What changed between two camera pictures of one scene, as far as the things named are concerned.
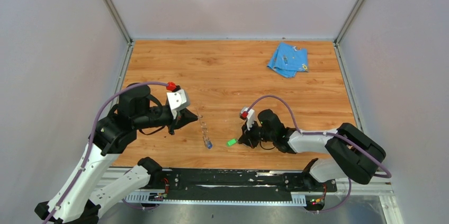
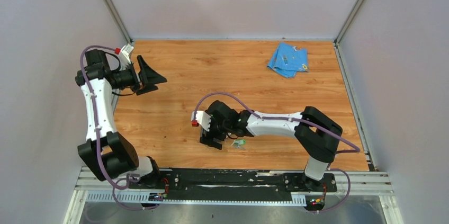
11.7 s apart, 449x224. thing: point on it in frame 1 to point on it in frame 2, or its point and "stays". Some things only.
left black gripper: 183,117 to 149,77
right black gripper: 247,137 to 208,137
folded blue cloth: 287,60 stays
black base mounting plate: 203,181 stays
